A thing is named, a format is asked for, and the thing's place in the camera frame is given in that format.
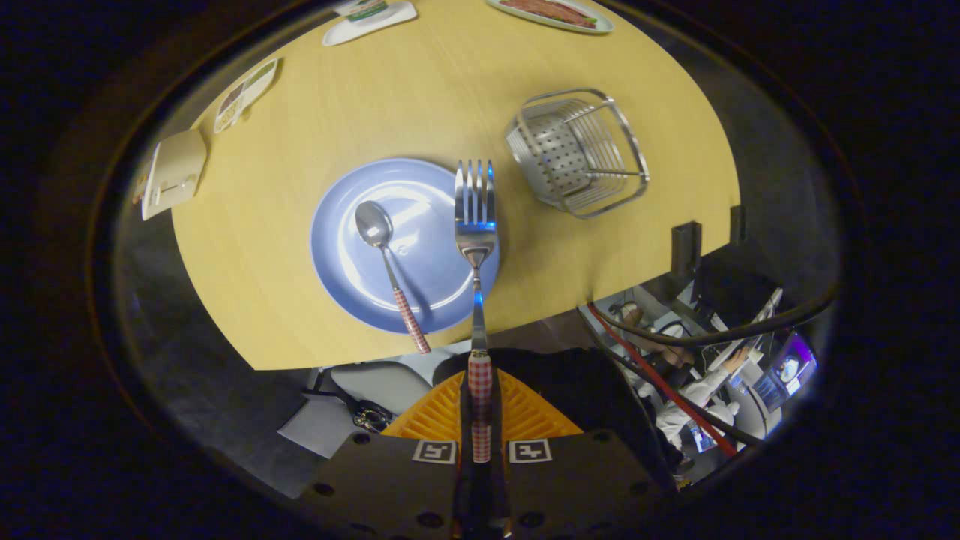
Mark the computer monitor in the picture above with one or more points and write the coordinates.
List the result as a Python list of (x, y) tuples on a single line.
[(787, 369)]

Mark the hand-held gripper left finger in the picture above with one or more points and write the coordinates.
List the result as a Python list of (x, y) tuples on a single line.
[(464, 487)]

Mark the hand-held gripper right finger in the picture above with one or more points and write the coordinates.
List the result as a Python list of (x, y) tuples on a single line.
[(501, 487)]

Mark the beige flat box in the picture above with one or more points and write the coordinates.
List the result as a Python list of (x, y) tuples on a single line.
[(176, 172)]

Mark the small black table clamp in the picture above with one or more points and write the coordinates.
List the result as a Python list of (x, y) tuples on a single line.
[(737, 223)]

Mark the green and white packet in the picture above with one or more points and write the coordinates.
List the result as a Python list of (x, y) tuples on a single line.
[(364, 9)]

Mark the large black table clamp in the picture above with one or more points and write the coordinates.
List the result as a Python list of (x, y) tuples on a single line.
[(685, 247)]

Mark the printed paper card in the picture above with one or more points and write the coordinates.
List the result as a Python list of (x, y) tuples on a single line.
[(244, 94)]

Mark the white rectangular tray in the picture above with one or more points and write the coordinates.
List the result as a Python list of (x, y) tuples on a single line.
[(375, 26)]

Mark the blue round plate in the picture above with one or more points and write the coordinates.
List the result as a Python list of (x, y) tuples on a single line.
[(427, 285)]

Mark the green-rimmed plate with food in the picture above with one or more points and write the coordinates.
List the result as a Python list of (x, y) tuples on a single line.
[(555, 13)]

